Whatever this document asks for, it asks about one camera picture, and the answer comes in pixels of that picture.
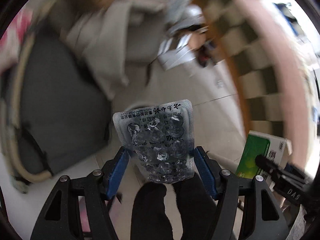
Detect beige cloth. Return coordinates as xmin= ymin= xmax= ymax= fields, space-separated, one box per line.
xmin=66 ymin=0 xmax=167 ymax=100

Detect grey folded cot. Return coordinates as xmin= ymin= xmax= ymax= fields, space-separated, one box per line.
xmin=1 ymin=29 xmax=111 ymax=194

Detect person's black trouser legs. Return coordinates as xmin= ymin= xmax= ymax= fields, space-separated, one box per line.
xmin=130 ymin=174 xmax=217 ymax=239

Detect pink flower tissue pack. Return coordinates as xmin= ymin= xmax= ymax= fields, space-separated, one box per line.
xmin=0 ymin=7 xmax=33 ymax=73

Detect green white box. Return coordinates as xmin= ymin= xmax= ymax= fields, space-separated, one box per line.
xmin=235 ymin=131 xmax=292 ymax=180

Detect silver pill blister pack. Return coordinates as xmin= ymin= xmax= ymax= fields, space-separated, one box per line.
xmin=113 ymin=99 xmax=195 ymax=184

